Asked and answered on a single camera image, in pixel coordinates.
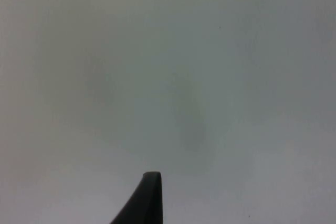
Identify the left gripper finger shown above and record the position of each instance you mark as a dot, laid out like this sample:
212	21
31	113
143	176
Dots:
147	203

